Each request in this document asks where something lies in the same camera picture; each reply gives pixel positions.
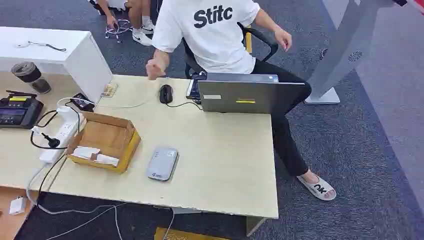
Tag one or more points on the person's left hand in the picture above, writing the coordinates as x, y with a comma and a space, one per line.
284, 39

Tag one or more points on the person's right hand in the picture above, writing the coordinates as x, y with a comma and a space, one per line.
155, 69

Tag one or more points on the black office chair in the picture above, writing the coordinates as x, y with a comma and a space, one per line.
261, 39

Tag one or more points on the black computer mouse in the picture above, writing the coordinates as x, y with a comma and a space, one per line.
166, 93

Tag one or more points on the yellow wooden board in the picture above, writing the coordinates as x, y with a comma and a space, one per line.
248, 41

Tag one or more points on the printed card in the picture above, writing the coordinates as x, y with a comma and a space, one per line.
109, 90

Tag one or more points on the person crouching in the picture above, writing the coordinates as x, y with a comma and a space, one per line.
139, 20

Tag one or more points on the grey floor stand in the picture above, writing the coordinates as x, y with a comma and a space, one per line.
344, 43

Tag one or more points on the person in white shirt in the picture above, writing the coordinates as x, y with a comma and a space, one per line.
212, 43

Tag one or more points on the grey laptop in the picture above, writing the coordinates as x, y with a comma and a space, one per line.
248, 97

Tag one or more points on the white cabinet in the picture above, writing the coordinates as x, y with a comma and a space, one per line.
82, 63

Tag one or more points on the black power adapter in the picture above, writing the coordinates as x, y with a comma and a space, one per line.
82, 102

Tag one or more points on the brown cardboard box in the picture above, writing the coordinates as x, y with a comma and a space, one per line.
102, 136

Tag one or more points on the grey card reader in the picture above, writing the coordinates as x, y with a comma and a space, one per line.
162, 164

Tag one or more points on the white card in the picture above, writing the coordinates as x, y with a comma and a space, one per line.
85, 152
107, 160

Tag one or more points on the white power strip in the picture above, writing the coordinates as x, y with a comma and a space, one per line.
64, 132

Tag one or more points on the cup with dark lid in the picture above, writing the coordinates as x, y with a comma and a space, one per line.
31, 78

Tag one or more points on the black plug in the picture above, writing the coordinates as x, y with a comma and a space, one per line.
51, 141

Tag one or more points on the small white case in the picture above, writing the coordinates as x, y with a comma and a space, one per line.
22, 43

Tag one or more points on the black desk terminal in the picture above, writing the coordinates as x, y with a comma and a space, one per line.
18, 114

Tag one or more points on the white slipper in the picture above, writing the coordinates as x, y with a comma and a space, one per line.
318, 188

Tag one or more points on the yellow box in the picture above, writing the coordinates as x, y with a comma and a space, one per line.
179, 235

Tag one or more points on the white charger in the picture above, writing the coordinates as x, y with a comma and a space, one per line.
18, 205

